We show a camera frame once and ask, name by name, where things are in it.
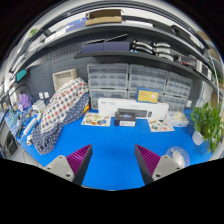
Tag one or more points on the round blue printed mouse pad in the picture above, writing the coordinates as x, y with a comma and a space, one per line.
169, 153

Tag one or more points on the small black box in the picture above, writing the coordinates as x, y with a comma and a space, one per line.
125, 119

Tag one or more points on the navy polka dot cloth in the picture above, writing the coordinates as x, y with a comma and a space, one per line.
45, 140

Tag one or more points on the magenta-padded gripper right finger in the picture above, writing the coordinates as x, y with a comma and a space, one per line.
151, 161

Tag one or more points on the green potted plant white pot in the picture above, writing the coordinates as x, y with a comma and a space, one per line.
210, 123

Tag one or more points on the colourful sticker sheet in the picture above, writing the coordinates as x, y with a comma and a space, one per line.
96, 119
161, 126

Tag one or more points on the white woven basket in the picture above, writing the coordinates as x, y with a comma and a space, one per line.
63, 78

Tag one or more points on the teal box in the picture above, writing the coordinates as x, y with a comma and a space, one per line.
21, 75

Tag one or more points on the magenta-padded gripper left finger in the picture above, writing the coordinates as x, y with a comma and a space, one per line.
75, 161

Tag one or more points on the yellow and blue box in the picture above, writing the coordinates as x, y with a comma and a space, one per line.
148, 95

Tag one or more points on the red blue checkered cloth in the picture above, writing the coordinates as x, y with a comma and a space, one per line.
63, 100

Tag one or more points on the small purple object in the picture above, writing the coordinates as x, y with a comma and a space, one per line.
24, 101

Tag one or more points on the long white keyboard box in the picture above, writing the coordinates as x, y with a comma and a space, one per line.
106, 106

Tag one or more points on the white blue glove box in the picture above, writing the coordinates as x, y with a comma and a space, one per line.
178, 119

